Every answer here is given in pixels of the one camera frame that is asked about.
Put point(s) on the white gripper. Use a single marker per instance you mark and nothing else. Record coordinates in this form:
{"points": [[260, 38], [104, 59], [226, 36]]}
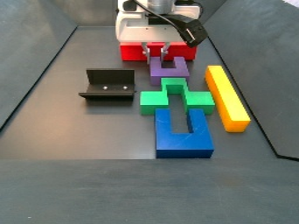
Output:
{"points": [[142, 22]]}

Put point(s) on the purple U-shaped block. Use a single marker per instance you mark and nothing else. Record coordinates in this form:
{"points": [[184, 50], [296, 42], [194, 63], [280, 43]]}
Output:
{"points": [[178, 71]]}

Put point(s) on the red board with cutouts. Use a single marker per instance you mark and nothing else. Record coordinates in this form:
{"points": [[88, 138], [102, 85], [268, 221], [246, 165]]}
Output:
{"points": [[132, 51]]}

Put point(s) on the black angle fixture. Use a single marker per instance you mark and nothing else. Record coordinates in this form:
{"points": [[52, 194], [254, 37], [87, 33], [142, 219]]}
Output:
{"points": [[110, 84]]}

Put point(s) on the green cross-shaped block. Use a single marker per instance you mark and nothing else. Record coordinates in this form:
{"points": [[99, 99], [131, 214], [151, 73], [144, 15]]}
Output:
{"points": [[154, 100]]}

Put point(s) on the yellow long bar block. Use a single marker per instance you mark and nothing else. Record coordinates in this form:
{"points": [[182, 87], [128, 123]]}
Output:
{"points": [[232, 112]]}

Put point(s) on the blue U-shaped block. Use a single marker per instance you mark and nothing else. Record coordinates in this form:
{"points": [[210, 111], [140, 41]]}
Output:
{"points": [[182, 145]]}

